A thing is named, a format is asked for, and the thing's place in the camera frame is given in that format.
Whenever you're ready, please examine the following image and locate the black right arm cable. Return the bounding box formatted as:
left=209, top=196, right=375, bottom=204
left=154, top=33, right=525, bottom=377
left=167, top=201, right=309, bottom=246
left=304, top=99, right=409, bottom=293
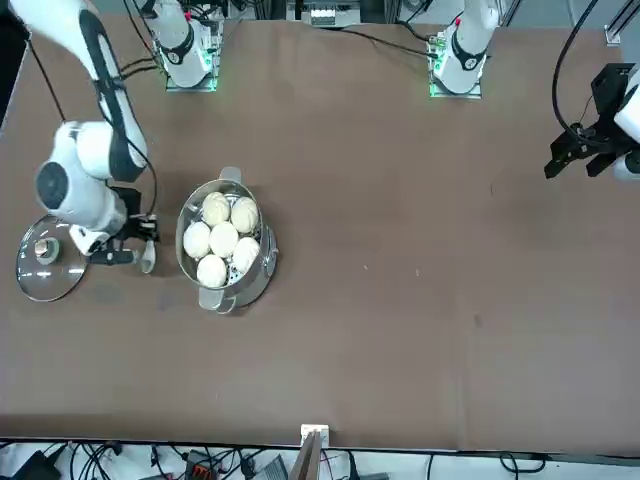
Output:
left=27, top=34, right=67, bottom=124

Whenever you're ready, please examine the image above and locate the aluminium frame rail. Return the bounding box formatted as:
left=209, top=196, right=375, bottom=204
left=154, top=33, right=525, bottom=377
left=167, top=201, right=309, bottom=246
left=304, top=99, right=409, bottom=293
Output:
left=603, top=0, right=640, bottom=46

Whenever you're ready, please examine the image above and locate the white steamed bun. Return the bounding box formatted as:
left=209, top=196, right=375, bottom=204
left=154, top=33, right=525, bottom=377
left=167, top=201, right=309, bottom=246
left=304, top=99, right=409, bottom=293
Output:
left=208, top=221, right=240, bottom=259
left=196, top=253, right=228, bottom=289
left=182, top=221, right=211, bottom=260
left=202, top=192, right=232, bottom=227
left=229, top=196, right=260, bottom=235
left=231, top=236, right=261, bottom=274

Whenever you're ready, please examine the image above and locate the grey foot pedal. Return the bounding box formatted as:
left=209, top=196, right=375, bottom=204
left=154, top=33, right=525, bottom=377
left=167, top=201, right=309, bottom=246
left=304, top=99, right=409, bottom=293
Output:
left=259, top=460, right=290, bottom=480

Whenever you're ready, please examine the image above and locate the stainless steel steamer pot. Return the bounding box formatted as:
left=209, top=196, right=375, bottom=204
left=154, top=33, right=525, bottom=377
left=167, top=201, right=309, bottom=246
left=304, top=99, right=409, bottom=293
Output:
left=175, top=167, right=279, bottom=315

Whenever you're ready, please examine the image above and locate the white mast foot bracket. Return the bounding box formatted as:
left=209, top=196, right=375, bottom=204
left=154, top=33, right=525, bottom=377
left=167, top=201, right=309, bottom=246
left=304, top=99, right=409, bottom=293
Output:
left=299, top=423, right=331, bottom=446

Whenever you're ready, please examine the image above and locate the upright mast post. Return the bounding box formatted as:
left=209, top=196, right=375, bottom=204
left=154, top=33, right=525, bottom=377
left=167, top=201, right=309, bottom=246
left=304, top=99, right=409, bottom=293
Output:
left=291, top=429, right=324, bottom=480

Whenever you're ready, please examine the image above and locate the black power adapter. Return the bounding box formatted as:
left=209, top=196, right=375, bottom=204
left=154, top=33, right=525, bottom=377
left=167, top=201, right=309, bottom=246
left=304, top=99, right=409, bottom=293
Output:
left=9, top=449, right=61, bottom=480

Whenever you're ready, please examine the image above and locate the glass pot lid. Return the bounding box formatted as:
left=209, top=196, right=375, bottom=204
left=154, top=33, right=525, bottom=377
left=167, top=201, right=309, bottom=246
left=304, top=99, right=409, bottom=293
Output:
left=15, top=213, right=91, bottom=303

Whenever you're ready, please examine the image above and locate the white ceramic soup spoon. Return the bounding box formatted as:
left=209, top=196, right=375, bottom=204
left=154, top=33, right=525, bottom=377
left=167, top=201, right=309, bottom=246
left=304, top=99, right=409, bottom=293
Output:
left=138, top=238, right=157, bottom=275

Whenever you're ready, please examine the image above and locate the black and orange device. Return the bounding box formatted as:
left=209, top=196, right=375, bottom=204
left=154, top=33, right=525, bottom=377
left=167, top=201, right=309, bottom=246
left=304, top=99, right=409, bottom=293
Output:
left=183, top=449, right=221, bottom=480

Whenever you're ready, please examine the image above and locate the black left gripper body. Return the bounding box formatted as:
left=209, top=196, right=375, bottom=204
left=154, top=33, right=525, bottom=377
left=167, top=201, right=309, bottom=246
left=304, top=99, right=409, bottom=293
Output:
left=591, top=63, right=636, bottom=132

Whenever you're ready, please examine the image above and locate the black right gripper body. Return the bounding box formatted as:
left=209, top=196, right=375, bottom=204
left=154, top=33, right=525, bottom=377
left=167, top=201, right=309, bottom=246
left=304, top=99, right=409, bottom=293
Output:
left=107, top=185, right=146, bottom=222

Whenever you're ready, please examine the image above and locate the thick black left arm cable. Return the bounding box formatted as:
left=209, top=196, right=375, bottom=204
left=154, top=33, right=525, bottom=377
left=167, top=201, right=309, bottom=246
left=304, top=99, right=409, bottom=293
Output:
left=551, top=0, right=601, bottom=134

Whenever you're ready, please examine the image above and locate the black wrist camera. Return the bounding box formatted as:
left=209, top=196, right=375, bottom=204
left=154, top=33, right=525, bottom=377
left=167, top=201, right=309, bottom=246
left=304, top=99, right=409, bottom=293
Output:
left=83, top=248, right=137, bottom=267

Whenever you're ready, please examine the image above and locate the black cable across table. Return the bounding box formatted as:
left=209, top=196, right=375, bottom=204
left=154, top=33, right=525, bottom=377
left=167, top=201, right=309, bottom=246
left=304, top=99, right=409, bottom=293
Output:
left=319, top=23, right=437, bottom=58

